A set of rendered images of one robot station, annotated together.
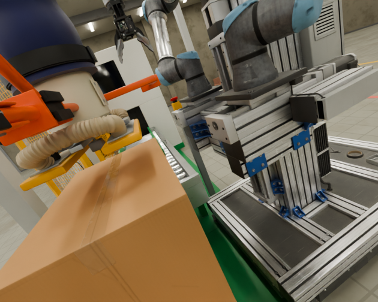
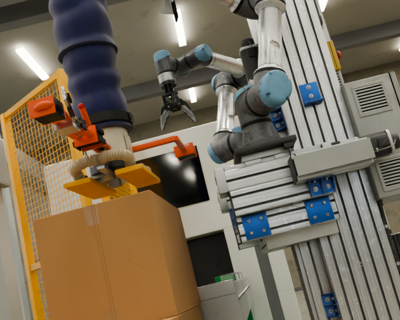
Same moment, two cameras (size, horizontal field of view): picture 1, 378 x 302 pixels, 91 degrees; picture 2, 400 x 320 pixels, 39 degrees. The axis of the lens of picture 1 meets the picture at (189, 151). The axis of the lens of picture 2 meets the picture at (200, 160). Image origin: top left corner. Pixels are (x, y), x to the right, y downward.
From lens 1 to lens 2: 1.54 m
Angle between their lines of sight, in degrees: 35
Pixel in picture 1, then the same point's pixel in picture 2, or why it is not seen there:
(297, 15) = (263, 96)
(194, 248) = (148, 233)
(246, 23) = (242, 100)
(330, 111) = (301, 167)
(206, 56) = not seen: outside the picture
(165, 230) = (133, 211)
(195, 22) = not seen: outside the picture
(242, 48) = (243, 117)
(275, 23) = (254, 101)
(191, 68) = not seen: hidden behind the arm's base
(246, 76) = (245, 140)
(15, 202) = not seen: outside the picture
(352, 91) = (327, 154)
